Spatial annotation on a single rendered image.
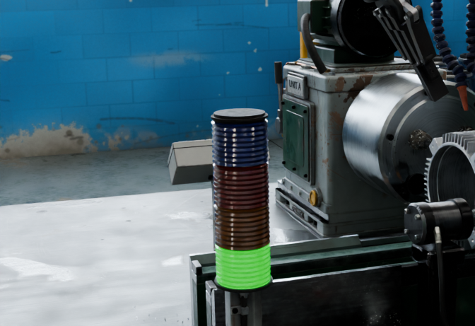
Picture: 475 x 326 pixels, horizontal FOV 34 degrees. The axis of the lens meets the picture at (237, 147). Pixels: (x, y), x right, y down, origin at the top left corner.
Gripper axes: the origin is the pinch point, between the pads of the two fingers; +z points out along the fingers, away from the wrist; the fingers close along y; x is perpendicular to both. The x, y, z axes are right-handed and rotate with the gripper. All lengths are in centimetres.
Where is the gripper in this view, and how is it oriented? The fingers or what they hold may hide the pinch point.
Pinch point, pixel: (430, 78)
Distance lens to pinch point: 132.5
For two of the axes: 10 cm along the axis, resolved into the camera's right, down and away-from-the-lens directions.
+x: -8.3, 5.5, -1.1
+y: -2.6, -2.0, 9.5
